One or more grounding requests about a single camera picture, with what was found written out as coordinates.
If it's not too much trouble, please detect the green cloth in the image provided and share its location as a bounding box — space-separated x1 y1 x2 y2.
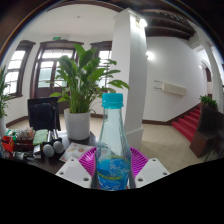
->
32 128 50 147

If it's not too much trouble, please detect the white wall radiator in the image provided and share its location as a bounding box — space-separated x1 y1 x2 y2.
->
153 79 188 97

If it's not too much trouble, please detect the dark-framed window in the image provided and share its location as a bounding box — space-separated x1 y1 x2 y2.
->
2 39 37 98
89 40 113 92

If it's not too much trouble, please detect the red carpeted staircase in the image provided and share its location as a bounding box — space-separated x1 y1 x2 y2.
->
171 105 205 143

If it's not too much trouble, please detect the clear blue-capped drink bottle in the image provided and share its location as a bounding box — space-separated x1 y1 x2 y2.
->
94 92 133 192

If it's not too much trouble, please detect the flat black device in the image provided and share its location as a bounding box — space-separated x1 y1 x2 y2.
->
12 151 27 162

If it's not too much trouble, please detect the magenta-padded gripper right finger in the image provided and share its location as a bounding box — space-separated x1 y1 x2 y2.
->
129 147 170 190

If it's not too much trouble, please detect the small green plant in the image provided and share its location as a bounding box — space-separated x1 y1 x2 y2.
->
199 94 220 112

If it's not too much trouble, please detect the black chair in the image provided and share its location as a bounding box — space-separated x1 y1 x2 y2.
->
26 96 62 132

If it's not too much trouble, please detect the green plant in white pot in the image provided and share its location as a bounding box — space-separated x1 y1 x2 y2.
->
0 65 15 137
49 42 130 141

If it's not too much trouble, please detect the printed paper leaflet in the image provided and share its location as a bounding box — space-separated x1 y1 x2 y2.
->
58 142 97 164

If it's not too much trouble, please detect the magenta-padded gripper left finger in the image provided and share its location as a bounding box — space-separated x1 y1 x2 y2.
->
54 147 99 190

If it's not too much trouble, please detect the brown box of packets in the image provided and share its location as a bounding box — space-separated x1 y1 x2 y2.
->
14 127 36 153

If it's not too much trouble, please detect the red plastic box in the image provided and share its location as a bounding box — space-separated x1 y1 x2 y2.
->
0 134 16 154

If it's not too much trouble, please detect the dark wooden double door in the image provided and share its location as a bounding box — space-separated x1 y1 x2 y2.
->
30 39 85 101

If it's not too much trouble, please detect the grey-headed microphone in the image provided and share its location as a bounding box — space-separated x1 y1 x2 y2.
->
41 130 56 158
51 129 66 155

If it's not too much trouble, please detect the glowing wall lamp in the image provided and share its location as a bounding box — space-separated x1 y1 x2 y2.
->
145 50 156 62

